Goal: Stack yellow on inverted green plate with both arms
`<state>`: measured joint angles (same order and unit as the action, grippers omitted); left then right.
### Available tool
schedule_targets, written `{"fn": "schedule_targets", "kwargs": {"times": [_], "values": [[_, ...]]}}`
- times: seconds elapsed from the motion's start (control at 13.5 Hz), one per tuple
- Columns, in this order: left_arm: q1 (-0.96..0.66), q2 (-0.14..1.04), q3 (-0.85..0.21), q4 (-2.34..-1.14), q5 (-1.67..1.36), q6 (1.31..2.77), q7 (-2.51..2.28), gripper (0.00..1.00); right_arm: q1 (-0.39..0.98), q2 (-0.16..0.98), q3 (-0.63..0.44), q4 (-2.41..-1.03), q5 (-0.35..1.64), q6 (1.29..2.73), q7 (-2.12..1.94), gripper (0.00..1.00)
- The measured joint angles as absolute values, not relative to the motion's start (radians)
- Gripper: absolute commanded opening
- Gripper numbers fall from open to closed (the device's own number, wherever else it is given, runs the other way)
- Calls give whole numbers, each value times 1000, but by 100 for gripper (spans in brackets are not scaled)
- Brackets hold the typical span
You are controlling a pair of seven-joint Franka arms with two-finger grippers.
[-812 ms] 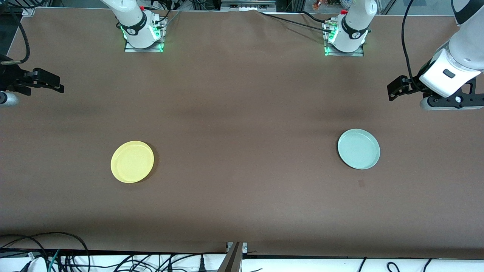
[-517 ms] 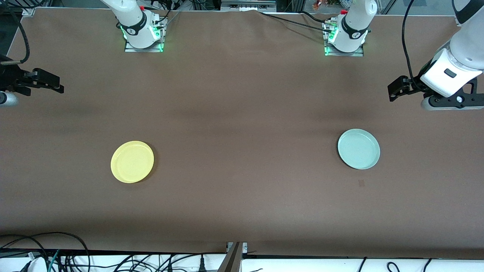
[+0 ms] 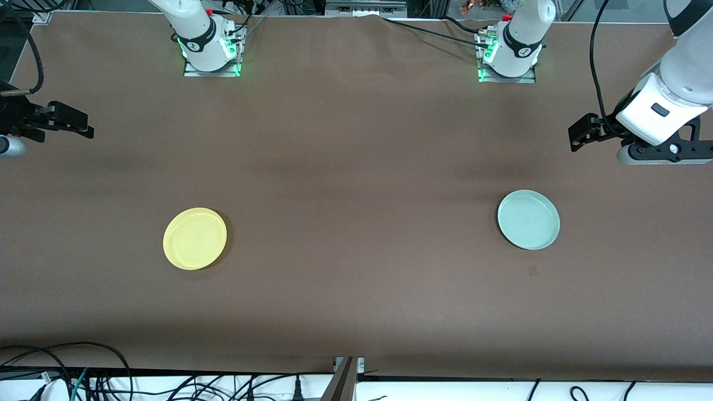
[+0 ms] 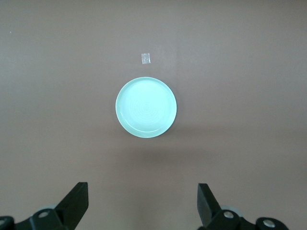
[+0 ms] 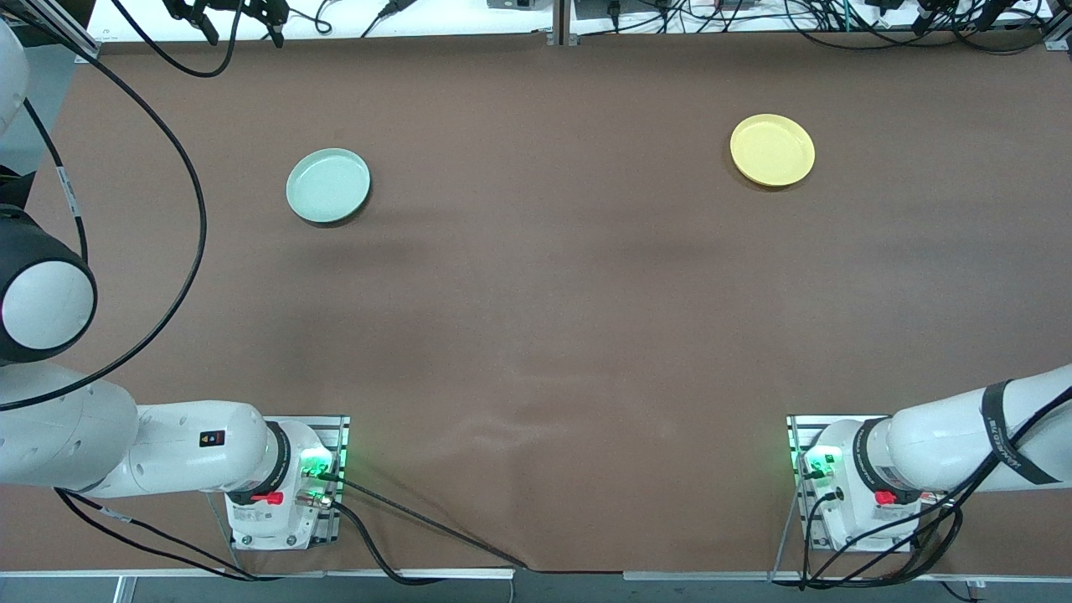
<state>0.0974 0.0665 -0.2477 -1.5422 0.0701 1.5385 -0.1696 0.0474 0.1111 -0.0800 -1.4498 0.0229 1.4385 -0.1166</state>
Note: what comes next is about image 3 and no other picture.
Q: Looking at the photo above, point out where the pale green plate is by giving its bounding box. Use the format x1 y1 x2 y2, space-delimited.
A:
497 189 561 251

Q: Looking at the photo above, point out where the yellow plate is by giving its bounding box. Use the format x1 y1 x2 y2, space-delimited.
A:
163 207 228 271

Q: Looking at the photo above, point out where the brown table mat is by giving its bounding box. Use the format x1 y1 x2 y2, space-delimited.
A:
0 11 713 375

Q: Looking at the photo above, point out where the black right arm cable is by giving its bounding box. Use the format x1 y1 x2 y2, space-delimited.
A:
0 0 45 96

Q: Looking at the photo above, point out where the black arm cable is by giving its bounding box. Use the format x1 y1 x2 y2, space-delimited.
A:
0 0 45 96
589 0 627 137

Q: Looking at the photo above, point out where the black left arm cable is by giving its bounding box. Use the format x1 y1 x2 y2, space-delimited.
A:
589 0 627 137

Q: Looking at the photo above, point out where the long looped black cable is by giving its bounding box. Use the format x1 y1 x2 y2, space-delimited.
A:
0 341 133 401

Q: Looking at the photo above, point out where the teal cable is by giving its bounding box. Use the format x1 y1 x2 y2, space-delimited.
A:
71 368 90 401

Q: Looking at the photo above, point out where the aluminium profile post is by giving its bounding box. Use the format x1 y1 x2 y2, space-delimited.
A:
320 356 365 401

